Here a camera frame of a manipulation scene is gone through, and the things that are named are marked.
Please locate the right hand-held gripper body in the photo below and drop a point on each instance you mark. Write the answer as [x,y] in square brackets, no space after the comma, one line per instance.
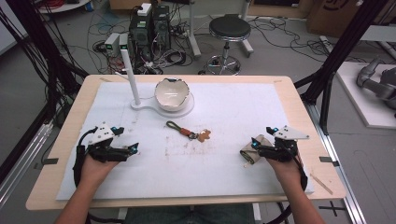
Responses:
[288,133]

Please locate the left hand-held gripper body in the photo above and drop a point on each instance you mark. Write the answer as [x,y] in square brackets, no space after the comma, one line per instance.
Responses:
[102,133]

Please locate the beige cloth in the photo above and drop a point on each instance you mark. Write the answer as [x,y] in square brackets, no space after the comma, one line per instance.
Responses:
[250,154]

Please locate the person's left hand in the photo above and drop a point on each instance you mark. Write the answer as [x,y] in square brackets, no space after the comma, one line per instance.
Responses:
[96,171]

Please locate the person's right hand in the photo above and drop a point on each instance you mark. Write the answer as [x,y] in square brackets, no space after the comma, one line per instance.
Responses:
[286,172]

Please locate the wooden table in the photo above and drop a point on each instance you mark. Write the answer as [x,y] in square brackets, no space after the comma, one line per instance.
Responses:
[314,105]

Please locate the black tape strip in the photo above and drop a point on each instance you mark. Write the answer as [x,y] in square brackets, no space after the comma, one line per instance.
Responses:
[50,161]
[328,160]

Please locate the white stand with pole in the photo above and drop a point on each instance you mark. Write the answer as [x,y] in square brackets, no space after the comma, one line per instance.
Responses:
[134,84]

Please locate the thin wooden stick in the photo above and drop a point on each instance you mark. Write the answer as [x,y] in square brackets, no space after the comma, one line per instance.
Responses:
[321,184]

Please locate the white foam mat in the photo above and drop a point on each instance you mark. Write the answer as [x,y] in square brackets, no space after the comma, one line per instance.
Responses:
[199,168]

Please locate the white eggshell-shaped bowl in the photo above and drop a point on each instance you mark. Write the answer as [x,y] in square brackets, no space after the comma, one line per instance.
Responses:
[172,94]

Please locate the white base board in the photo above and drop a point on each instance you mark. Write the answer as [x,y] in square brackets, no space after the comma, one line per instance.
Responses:
[364,109]

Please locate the grey power supply unit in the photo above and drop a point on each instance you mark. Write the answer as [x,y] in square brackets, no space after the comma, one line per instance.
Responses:
[112,43]
[123,42]

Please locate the black computer tower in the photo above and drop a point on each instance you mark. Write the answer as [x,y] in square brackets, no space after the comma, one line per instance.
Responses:
[140,35]
[162,26]

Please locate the white metal table leg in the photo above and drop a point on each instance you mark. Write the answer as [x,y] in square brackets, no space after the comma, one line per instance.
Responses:
[246,34]
[193,34]

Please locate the black round stool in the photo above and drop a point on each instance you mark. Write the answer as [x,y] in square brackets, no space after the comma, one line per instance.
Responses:
[229,29]

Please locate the white box on tower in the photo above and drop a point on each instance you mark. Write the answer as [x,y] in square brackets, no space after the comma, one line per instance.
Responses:
[144,9]

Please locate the brown cardboard box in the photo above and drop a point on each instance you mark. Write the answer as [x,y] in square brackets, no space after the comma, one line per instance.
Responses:
[333,15]

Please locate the aluminium rail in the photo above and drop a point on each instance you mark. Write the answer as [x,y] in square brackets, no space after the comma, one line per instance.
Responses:
[339,168]
[21,168]

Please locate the black metal frame post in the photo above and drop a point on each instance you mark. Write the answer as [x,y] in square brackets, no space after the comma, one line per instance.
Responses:
[339,53]

